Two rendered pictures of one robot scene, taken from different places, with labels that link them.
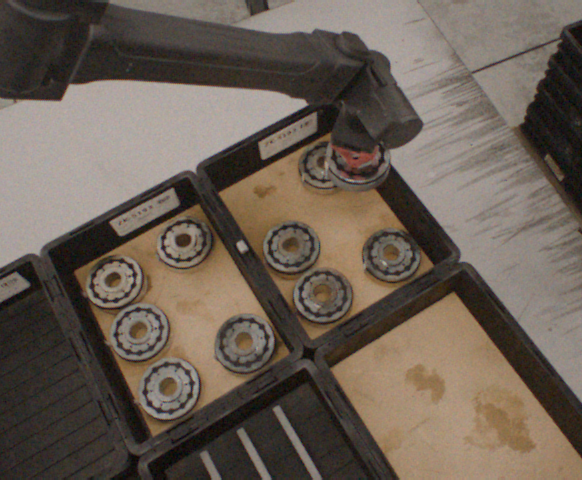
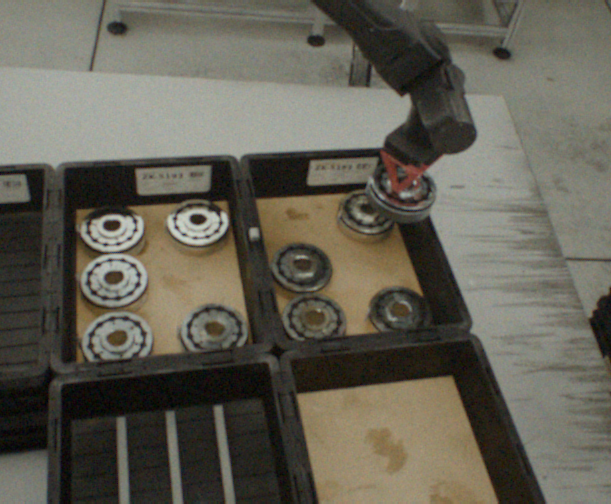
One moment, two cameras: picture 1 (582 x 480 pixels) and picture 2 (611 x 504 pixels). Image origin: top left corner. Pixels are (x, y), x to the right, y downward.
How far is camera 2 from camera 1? 0.31 m
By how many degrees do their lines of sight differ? 16
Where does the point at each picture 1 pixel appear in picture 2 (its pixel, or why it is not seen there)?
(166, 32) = not seen: outside the picture
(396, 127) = (450, 123)
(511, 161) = (560, 302)
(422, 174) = (462, 278)
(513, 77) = (595, 279)
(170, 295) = (160, 266)
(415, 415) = (362, 476)
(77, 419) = (8, 338)
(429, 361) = (399, 430)
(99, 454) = not seen: hidden behind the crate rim
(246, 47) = not seen: outside the picture
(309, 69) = (389, 28)
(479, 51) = (567, 241)
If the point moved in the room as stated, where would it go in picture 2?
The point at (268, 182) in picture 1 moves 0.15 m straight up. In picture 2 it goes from (304, 209) to (314, 147)
